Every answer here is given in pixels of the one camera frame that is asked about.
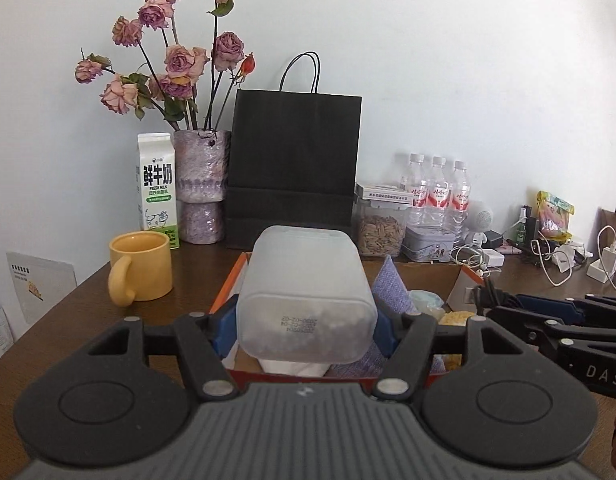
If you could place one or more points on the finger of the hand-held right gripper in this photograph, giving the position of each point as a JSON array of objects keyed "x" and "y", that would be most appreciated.
[
  {"x": 548, "y": 307},
  {"x": 598, "y": 360}
]

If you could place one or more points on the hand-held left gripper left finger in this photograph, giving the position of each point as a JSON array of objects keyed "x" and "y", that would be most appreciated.
[{"x": 225, "y": 330}]

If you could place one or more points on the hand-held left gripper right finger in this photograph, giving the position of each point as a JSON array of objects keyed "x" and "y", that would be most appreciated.
[{"x": 390, "y": 332}]

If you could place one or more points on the red cardboard box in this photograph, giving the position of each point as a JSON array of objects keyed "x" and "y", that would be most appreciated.
[{"x": 232, "y": 282}]

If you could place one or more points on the yellow and white plush toy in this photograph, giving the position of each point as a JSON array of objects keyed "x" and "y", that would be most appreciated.
[{"x": 458, "y": 320}]

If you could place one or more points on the translucent plastic container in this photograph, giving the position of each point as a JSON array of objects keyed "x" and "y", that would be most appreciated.
[{"x": 305, "y": 295}]

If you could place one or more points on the light green crumpled wrapper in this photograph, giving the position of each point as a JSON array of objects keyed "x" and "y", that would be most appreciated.
[{"x": 425, "y": 300}]

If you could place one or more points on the white plug charger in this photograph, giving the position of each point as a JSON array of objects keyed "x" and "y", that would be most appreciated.
[{"x": 605, "y": 265}]

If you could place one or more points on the white charger block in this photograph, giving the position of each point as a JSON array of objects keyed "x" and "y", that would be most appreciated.
[{"x": 493, "y": 259}]

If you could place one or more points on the small green spray bottle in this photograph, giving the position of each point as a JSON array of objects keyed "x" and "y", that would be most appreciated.
[{"x": 523, "y": 230}]

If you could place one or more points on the black power adapter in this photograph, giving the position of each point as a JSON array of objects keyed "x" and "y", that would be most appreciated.
[{"x": 493, "y": 239}]

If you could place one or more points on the yellow snack packet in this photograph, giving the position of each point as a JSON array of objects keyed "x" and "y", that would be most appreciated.
[{"x": 555, "y": 215}]

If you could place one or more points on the printed metal tin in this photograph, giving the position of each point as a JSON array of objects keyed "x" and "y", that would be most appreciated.
[{"x": 430, "y": 247}]

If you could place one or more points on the clear jar of seeds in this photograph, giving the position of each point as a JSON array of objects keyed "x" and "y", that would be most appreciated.
[{"x": 380, "y": 232}]

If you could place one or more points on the yellow mug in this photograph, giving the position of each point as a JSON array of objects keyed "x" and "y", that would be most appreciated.
[{"x": 145, "y": 267}]

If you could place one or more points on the small white robot figure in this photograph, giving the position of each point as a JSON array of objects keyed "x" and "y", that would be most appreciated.
[{"x": 480, "y": 220}]

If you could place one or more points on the clear water bottle red label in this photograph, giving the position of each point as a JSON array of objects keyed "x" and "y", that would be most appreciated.
[
  {"x": 460, "y": 200},
  {"x": 414, "y": 195},
  {"x": 438, "y": 197}
]

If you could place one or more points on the flat white card box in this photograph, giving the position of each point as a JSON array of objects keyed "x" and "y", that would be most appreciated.
[{"x": 383, "y": 194}]

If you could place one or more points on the purple speckled vase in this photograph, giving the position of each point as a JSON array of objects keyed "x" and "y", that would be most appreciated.
[{"x": 200, "y": 185}]

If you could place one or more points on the white green milk carton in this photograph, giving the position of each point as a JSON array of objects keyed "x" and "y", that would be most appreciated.
[{"x": 155, "y": 185}]

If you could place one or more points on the black paper bag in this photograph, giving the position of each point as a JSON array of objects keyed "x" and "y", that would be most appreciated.
[{"x": 295, "y": 160}]

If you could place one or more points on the white printed leaflet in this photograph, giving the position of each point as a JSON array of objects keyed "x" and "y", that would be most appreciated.
[{"x": 38, "y": 285}]

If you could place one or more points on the dried pink roses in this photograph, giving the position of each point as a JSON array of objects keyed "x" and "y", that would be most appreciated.
[{"x": 180, "y": 62}]

